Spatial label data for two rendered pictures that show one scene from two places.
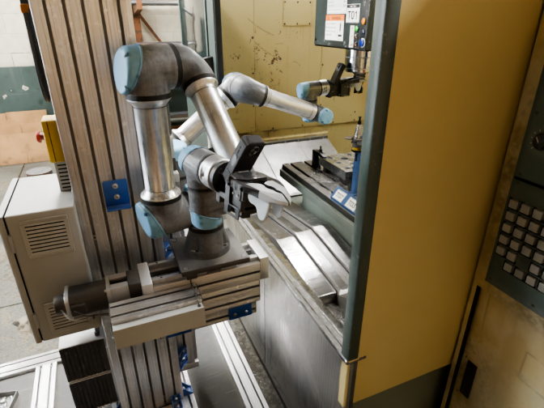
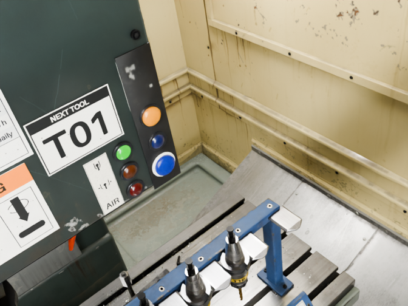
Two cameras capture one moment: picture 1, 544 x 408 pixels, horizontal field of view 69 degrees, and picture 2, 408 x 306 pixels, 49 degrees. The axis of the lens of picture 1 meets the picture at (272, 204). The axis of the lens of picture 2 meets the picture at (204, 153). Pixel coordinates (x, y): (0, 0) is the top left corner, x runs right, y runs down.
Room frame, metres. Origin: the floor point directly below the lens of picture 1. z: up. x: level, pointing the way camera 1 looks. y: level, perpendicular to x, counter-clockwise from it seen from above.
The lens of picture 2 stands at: (1.77, 0.08, 2.04)
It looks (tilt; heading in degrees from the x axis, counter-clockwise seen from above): 40 degrees down; 261
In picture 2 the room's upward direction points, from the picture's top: 11 degrees counter-clockwise
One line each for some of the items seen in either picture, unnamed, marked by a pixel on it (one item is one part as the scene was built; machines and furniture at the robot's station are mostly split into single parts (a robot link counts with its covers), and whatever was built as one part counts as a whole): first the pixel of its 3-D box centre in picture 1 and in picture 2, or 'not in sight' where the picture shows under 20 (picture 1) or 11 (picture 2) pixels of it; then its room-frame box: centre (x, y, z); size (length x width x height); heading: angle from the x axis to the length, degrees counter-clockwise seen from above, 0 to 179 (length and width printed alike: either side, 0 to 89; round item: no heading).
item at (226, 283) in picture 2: not in sight; (216, 277); (1.71, -0.48, 1.21); 0.07 x 0.05 x 0.01; 113
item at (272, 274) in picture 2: not in sight; (272, 249); (1.53, -0.61, 1.05); 0.10 x 0.05 x 0.30; 113
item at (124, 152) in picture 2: not in sight; (123, 152); (1.80, -0.35, 1.71); 0.02 x 0.01 x 0.02; 23
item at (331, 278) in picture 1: (302, 242); not in sight; (1.77, -0.16, 0.70); 0.90 x 0.30 x 0.16; 23
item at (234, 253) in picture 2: not in sight; (233, 249); (1.66, -0.50, 1.26); 0.04 x 0.04 x 0.07
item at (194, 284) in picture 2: not in sight; (193, 280); (1.76, -0.46, 1.26); 0.04 x 0.04 x 0.07
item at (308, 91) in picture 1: (308, 90); not in sight; (2.00, -0.18, 1.43); 0.11 x 0.08 x 0.09; 113
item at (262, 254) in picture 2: not in sight; (253, 247); (1.61, -0.52, 1.21); 0.07 x 0.05 x 0.01; 113
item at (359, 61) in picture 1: (360, 58); not in sight; (2.11, -0.45, 1.56); 0.16 x 0.16 x 0.12
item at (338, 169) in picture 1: (348, 165); not in sight; (2.21, -0.45, 0.97); 0.29 x 0.23 x 0.05; 23
